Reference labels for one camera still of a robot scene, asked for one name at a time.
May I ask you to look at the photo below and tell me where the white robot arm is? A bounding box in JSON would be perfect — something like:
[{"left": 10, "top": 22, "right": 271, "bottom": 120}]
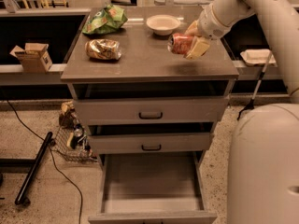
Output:
[{"left": 186, "top": 0, "right": 299, "bottom": 224}]

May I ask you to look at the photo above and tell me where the top drawer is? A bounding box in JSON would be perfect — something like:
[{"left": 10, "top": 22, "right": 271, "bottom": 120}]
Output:
[{"left": 72, "top": 80, "right": 233, "bottom": 126}]

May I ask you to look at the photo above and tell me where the wire basket with items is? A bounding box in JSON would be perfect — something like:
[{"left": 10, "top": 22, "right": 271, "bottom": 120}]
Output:
[{"left": 54, "top": 101, "right": 96, "bottom": 162}]

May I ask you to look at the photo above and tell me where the cardboard box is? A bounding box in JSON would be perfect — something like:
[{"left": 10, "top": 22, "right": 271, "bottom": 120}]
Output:
[{"left": 10, "top": 43, "right": 52, "bottom": 73}]

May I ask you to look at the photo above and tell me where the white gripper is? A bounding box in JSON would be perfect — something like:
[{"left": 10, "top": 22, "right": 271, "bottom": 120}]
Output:
[{"left": 184, "top": 5, "right": 231, "bottom": 60}]

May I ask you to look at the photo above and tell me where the middle drawer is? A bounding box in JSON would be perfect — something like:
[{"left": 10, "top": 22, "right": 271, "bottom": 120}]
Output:
[{"left": 89, "top": 122, "right": 214, "bottom": 154}]

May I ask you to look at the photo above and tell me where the bottom drawer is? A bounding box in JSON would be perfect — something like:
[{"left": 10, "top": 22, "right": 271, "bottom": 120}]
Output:
[{"left": 88, "top": 152, "right": 217, "bottom": 224}]

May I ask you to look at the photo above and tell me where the black floor cable left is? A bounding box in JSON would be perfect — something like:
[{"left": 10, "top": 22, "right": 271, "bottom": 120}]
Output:
[{"left": 1, "top": 87, "right": 84, "bottom": 224}]

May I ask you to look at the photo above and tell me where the green chip bag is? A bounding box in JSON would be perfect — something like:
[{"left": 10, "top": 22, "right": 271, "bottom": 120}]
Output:
[{"left": 82, "top": 5, "right": 128, "bottom": 35}]

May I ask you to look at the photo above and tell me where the white takeout tray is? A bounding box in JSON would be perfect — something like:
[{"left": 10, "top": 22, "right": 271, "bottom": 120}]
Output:
[{"left": 240, "top": 49, "right": 276, "bottom": 66}]

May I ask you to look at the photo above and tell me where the drawer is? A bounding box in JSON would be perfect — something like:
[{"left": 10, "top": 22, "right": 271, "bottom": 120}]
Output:
[
  {"left": 88, "top": 152, "right": 217, "bottom": 224},
  {"left": 89, "top": 122, "right": 214, "bottom": 154},
  {"left": 72, "top": 80, "right": 233, "bottom": 126}
]

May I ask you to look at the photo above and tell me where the grey drawer cabinet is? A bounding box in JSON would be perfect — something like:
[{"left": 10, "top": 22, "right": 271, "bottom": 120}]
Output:
[{"left": 61, "top": 5, "right": 240, "bottom": 224}]

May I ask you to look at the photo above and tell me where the white bowl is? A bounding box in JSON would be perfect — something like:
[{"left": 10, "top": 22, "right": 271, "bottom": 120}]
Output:
[{"left": 146, "top": 15, "right": 180, "bottom": 35}]

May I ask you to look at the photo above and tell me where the black metal leg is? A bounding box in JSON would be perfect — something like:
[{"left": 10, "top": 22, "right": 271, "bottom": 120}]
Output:
[{"left": 14, "top": 132, "right": 52, "bottom": 205}]

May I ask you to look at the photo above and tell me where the grabber reach tool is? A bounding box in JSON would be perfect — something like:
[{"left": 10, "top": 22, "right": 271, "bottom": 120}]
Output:
[{"left": 237, "top": 51, "right": 273, "bottom": 119}]

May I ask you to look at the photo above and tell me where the brown snack bag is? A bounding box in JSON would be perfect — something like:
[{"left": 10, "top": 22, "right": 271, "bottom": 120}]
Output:
[{"left": 85, "top": 39, "right": 121, "bottom": 60}]

